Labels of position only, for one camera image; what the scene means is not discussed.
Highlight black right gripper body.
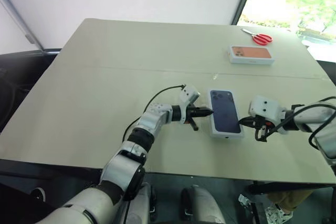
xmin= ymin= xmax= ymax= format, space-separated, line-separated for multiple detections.
xmin=254 ymin=115 xmax=277 ymax=131

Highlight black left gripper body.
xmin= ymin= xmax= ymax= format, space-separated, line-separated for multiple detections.
xmin=181 ymin=104 xmax=199 ymax=132

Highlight white orange-print phone box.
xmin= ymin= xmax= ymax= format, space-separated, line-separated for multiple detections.
xmin=227 ymin=45 xmax=276 ymax=65

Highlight person leg tan trousers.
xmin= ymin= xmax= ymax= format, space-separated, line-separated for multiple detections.
xmin=266 ymin=188 xmax=316 ymax=213

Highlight white patterned shoe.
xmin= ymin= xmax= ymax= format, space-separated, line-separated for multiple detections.
xmin=264 ymin=202 xmax=293 ymax=224

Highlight black furniture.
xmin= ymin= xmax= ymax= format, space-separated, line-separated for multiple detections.
xmin=0 ymin=48 xmax=61 ymax=133

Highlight grey metal bar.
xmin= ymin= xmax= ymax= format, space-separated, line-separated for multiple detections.
xmin=0 ymin=0 xmax=45 ymax=51

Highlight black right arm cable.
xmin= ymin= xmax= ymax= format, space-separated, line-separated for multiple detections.
xmin=254 ymin=97 xmax=336 ymax=148

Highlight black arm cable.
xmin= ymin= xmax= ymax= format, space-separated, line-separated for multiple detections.
xmin=122 ymin=84 xmax=186 ymax=142
xmin=254 ymin=97 xmax=336 ymax=148

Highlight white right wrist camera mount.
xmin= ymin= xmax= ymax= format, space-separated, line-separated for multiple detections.
xmin=248 ymin=95 xmax=286 ymax=125

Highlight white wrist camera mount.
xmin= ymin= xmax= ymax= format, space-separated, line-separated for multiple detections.
xmin=179 ymin=84 xmax=201 ymax=109
xmin=248 ymin=95 xmax=286 ymax=125

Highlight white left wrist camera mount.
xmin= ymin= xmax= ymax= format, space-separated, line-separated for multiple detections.
xmin=179 ymin=84 xmax=201 ymax=109

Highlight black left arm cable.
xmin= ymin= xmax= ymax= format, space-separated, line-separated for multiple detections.
xmin=122 ymin=84 xmax=186 ymax=142

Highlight black table frame bar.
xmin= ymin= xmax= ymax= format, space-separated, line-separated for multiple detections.
xmin=248 ymin=181 xmax=336 ymax=196

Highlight red-handled scissors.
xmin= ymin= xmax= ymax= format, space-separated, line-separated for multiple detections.
xmin=241 ymin=28 xmax=274 ymax=46

